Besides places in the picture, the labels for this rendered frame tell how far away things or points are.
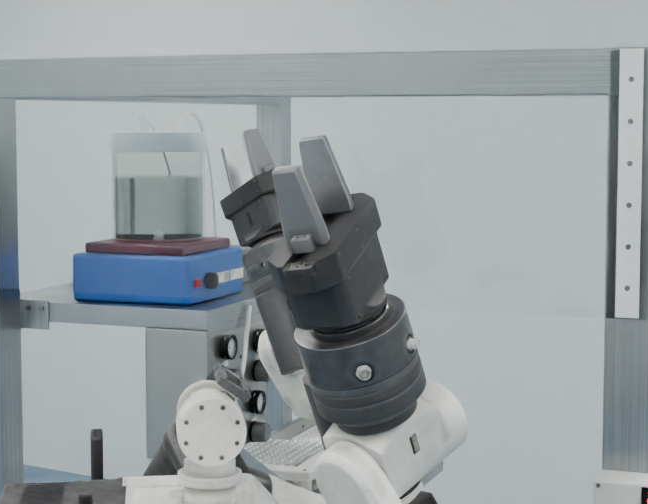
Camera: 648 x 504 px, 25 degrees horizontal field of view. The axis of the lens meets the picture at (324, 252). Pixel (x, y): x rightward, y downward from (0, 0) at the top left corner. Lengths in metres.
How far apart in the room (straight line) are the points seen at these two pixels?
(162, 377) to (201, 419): 0.81
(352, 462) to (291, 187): 0.22
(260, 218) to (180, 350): 0.49
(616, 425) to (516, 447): 3.58
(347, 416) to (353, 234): 0.14
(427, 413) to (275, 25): 4.82
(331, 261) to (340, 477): 0.18
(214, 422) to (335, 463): 0.29
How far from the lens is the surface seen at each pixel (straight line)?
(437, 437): 1.15
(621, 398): 1.91
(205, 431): 1.39
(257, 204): 1.72
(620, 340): 1.90
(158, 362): 2.19
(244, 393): 1.42
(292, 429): 3.30
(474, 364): 5.51
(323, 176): 1.08
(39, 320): 2.28
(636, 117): 1.87
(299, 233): 1.05
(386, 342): 1.08
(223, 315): 2.20
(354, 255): 1.06
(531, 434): 5.46
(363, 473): 1.11
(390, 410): 1.10
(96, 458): 1.58
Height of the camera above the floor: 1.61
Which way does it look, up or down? 5 degrees down
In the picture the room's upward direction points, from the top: straight up
